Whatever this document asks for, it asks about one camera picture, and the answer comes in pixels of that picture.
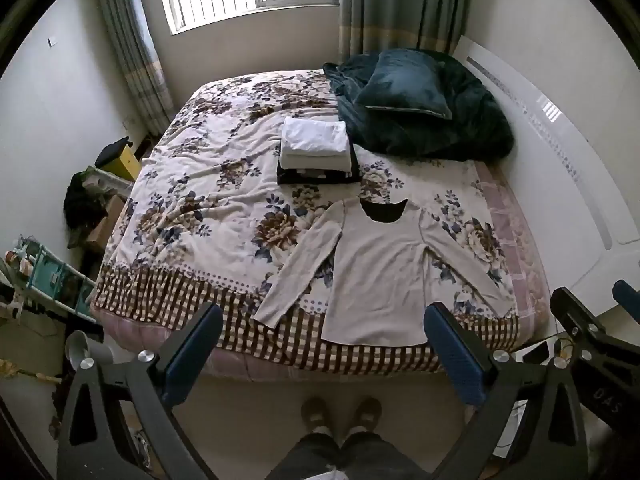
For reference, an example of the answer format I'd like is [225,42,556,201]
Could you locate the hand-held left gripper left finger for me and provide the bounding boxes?
[57,302,223,480]

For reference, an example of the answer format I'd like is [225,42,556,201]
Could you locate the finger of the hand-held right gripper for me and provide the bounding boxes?
[612,280,640,317]
[550,287,609,347]

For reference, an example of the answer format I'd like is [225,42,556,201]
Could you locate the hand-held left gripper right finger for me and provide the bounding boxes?
[424,302,589,480]

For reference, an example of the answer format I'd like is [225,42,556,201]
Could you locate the beige long-sleeve shirt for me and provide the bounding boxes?
[252,197,516,348]

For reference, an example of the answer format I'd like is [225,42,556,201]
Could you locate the stack of folded clothes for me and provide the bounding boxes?
[276,144,361,185]

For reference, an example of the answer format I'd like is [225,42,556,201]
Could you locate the person's right shoe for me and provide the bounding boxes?
[350,396,382,432]

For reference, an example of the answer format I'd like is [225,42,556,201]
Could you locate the person's shoe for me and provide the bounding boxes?
[301,396,330,432]
[350,396,382,432]

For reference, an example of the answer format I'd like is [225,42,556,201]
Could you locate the person's left shoe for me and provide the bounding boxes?
[301,396,330,432]

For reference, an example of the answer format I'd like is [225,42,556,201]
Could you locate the cardboard box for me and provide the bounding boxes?
[85,195,126,254]

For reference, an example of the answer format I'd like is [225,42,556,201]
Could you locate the floral bed blanket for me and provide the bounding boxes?
[90,69,551,386]

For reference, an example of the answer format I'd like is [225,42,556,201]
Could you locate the teal storage rack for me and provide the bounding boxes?
[0,234,98,324]

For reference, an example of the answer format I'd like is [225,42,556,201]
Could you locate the white headboard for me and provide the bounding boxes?
[452,35,640,311]

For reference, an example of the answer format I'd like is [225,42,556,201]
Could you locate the person's dark pants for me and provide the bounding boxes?
[265,430,432,480]

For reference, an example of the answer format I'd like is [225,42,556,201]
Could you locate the dark cloth pile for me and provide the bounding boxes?
[63,171,109,247]

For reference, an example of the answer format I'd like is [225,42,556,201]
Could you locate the yellow box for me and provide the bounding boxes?
[95,137,142,182]

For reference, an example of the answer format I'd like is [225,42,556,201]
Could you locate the dark green comforter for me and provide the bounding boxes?
[322,49,516,162]

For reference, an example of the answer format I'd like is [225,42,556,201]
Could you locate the cream folded cloth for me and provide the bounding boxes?
[278,147,353,171]

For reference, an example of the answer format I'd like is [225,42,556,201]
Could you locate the white folded cloth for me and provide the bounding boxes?
[281,116,349,155]

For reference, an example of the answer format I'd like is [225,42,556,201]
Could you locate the dark green pillow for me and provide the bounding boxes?
[355,51,453,121]

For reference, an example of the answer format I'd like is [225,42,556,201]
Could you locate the grey-green curtain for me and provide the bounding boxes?
[339,0,473,67]
[92,0,176,137]

